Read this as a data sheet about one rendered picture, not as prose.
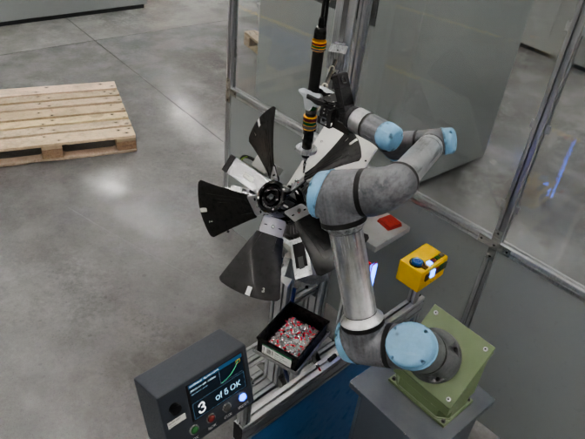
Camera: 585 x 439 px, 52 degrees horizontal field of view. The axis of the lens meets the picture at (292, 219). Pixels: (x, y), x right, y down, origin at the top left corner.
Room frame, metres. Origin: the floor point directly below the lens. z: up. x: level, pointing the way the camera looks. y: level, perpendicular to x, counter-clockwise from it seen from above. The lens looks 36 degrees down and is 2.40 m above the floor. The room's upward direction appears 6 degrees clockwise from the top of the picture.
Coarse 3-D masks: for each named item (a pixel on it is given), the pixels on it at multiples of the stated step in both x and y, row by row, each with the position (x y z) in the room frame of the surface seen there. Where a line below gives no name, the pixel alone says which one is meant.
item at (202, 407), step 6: (204, 396) 0.89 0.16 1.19; (198, 402) 0.88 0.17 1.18; (204, 402) 0.89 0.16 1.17; (210, 402) 0.90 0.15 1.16; (192, 408) 0.87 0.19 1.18; (198, 408) 0.88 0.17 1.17; (204, 408) 0.88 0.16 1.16; (210, 408) 0.89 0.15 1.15; (198, 414) 0.87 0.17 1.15; (204, 414) 0.88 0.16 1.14
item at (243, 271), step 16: (256, 240) 1.65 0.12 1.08; (272, 240) 1.66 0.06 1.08; (240, 256) 1.61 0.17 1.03; (256, 256) 1.61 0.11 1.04; (272, 256) 1.63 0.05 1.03; (224, 272) 1.58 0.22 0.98; (240, 272) 1.57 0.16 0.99; (256, 272) 1.58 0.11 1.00; (272, 272) 1.59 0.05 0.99; (240, 288) 1.54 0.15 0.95; (256, 288) 1.54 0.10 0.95; (272, 288) 1.55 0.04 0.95
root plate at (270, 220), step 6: (264, 216) 1.71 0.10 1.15; (270, 216) 1.72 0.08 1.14; (264, 222) 1.70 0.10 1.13; (270, 222) 1.70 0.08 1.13; (276, 222) 1.71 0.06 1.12; (282, 222) 1.72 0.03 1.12; (264, 228) 1.68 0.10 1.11; (270, 228) 1.69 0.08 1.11; (276, 228) 1.70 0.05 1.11; (282, 228) 1.71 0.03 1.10; (276, 234) 1.69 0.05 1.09; (282, 234) 1.69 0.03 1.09
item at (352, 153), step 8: (344, 136) 1.91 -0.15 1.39; (352, 136) 1.87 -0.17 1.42; (336, 144) 1.90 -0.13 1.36; (344, 144) 1.84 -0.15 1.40; (352, 144) 1.81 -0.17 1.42; (328, 152) 1.87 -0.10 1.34; (336, 152) 1.81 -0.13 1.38; (344, 152) 1.78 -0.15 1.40; (352, 152) 1.76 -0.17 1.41; (360, 152) 1.74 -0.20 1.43; (320, 160) 1.85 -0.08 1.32; (328, 160) 1.79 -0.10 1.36; (336, 160) 1.76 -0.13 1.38; (344, 160) 1.74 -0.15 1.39; (352, 160) 1.72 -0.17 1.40; (312, 168) 1.83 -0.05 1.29; (320, 168) 1.76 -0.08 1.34; (328, 168) 1.73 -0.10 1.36; (304, 176) 1.77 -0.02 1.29; (312, 176) 1.74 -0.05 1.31
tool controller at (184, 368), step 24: (216, 336) 1.05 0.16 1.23; (168, 360) 0.96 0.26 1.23; (192, 360) 0.95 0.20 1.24; (216, 360) 0.95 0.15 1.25; (240, 360) 0.99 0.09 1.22; (144, 384) 0.87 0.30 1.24; (168, 384) 0.87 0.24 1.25; (192, 384) 0.89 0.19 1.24; (216, 384) 0.92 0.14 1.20; (240, 384) 0.97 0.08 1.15; (144, 408) 0.87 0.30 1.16; (168, 408) 0.83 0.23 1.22; (216, 408) 0.91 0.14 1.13; (240, 408) 0.95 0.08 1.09; (168, 432) 0.81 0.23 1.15
